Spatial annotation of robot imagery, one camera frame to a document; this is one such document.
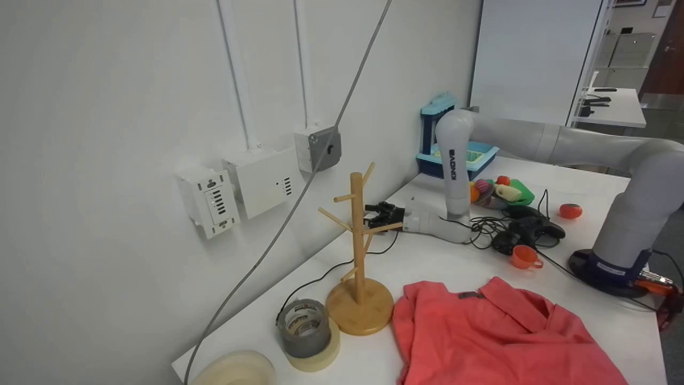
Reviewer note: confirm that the green plastic toy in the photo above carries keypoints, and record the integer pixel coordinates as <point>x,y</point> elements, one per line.
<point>524,193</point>

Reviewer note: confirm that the cream plastic bowl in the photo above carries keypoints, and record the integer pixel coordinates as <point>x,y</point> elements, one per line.
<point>236,370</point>

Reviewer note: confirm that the wooden mug tree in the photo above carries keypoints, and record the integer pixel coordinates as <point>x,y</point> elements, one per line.
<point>358,236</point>

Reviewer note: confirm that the grey junction box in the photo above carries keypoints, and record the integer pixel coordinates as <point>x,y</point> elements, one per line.
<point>317,149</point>

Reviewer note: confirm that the small red toy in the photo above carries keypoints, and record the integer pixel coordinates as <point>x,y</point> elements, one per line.
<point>503,180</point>

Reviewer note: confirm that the small red bowl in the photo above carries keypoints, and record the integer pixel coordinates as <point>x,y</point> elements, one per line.
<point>569,211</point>

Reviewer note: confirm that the white wall socket box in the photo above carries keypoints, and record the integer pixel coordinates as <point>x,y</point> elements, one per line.
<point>211,200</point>

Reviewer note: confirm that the black idle arm gripper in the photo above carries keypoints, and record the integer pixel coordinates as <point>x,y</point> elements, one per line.
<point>386,215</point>

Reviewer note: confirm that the coral pink shirt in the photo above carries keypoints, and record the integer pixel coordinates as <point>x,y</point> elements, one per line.
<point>484,334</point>

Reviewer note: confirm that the yellow plastic toy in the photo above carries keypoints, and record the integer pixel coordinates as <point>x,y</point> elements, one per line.
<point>507,193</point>

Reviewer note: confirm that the plain white wall box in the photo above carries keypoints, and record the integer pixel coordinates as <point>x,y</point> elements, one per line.
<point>264,182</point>

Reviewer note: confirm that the orange clamp tool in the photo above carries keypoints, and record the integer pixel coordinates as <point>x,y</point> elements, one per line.
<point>655,288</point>

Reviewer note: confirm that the white background table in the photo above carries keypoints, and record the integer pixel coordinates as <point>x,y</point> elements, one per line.
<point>627,107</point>

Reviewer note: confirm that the white idle robot arm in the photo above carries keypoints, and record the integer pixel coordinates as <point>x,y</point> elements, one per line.
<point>642,185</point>

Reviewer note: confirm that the pink toy ball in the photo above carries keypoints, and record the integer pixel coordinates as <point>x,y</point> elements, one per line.
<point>484,189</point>

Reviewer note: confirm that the white wall conduit pipe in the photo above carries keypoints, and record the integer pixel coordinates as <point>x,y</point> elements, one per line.
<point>299,66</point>
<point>233,72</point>

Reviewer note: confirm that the small black device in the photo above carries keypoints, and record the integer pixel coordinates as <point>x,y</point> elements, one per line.
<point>590,107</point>

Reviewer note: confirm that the cream tape roll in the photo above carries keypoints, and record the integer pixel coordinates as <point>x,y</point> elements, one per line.
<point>314,362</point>

